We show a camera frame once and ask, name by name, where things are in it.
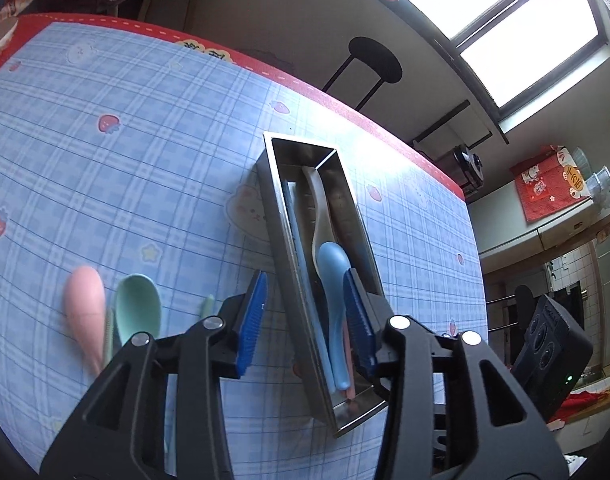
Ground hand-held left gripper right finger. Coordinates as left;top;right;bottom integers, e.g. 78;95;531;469
342;269;570;480

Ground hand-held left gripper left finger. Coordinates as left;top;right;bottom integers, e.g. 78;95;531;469
40;270;268;480

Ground blue spoon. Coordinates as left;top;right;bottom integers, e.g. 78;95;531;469
316;241;354;392

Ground pink chopstick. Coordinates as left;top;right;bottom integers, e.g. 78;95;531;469
342;322;360;402

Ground green spoon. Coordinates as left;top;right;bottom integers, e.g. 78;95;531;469
114;273;162;348

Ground metal utensil tray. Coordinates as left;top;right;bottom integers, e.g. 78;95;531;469
257;131;388;439

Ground white spoon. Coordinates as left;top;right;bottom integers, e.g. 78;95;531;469
301;165;336;277

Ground pink spoon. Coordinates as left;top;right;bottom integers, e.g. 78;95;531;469
64;266;107;377

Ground black chair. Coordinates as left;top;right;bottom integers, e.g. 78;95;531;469
485;285;536;362

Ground white refrigerator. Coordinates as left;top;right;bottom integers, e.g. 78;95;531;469
467;195;610;262

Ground red printed cloth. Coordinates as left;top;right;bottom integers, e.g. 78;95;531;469
510;146;591;224

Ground clear plastic containers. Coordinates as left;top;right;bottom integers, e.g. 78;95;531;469
560;147;610;207

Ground pressure cooker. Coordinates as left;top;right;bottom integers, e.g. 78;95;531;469
452;144;486;196

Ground blue plaid table mat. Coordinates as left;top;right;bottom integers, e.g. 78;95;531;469
0;22;479;480

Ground black round stool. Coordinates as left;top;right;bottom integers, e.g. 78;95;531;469
322;36;404;111

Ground dark framed window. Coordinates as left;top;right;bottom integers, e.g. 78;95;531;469
362;0;610;134

